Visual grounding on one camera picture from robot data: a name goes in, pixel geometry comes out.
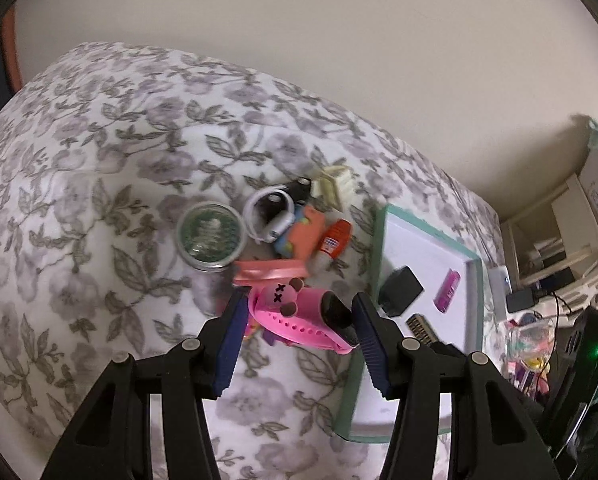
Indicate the salmon pink packet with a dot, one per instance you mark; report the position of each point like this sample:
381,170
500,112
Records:
269,272

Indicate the cream hair clip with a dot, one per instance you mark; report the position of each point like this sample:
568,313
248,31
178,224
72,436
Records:
334,182

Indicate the pink bear watch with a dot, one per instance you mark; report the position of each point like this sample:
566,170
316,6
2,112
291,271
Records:
299,315

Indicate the clear bag of colourful bits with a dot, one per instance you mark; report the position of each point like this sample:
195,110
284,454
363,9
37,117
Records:
529,350

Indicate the orange and blue toy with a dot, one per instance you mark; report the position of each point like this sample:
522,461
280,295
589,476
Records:
304,232

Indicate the white slatted basket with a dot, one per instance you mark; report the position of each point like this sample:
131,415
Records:
589,287

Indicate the black charger block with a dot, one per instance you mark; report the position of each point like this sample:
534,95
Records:
521,300

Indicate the small pink rectangular gadget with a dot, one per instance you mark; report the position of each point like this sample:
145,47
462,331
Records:
447,290

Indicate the floral grey white blanket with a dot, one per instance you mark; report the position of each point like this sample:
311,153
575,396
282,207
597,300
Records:
104,160

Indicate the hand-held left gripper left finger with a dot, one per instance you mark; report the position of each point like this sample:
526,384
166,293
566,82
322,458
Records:
231,345

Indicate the white tray with green rim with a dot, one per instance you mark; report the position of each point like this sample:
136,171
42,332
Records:
429,250

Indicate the round green tin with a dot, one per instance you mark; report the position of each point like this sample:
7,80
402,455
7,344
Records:
209,235

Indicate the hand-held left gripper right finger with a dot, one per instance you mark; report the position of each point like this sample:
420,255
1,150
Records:
371,345

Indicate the white power bank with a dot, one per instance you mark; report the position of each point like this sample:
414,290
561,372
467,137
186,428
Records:
499,282

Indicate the black power adapter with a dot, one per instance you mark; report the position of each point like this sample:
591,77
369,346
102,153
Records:
401,290

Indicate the orange-edged dark furniture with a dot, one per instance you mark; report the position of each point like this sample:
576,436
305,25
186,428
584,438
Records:
8,45

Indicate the cream shelf unit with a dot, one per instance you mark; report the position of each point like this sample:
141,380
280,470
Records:
569,225

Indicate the small black object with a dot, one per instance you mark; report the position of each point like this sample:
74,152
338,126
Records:
299,188

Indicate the orange glue bottle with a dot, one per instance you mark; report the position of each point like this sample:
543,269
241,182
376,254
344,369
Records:
333,241

